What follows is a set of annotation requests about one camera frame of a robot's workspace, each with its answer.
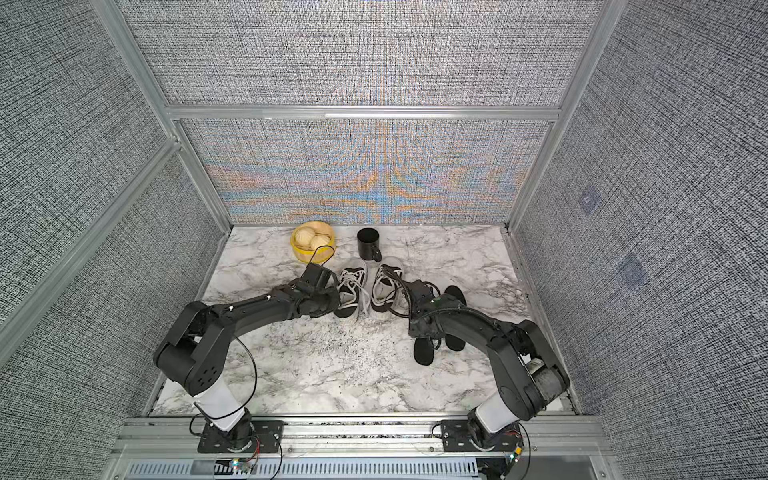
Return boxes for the yellow steamer basket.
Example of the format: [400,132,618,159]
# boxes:
[290,221,336,264]

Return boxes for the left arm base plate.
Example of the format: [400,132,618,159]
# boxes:
[197,420,284,454]

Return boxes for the beige bun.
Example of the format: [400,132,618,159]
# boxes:
[293,226,316,250]
[310,234,331,251]

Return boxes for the aluminium front rail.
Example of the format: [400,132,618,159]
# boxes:
[109,413,614,459]

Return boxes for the left beige bun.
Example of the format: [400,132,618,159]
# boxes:
[293,226,316,250]

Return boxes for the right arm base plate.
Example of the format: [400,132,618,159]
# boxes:
[438,419,525,453]

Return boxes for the aluminium enclosure frame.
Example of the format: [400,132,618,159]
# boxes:
[1,1,606,432]

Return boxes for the black mug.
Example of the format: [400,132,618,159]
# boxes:
[356,227,382,262]

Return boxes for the right beige bun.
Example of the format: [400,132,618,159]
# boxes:
[310,234,331,251]

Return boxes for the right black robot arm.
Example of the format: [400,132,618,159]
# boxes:
[398,280,571,442]

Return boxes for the black sneaker white laces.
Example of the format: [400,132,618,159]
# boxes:
[371,260,403,314]
[334,266,367,319]

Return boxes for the black insole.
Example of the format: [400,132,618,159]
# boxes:
[444,285,466,352]
[413,338,435,366]

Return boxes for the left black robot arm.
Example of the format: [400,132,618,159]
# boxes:
[153,263,340,432]

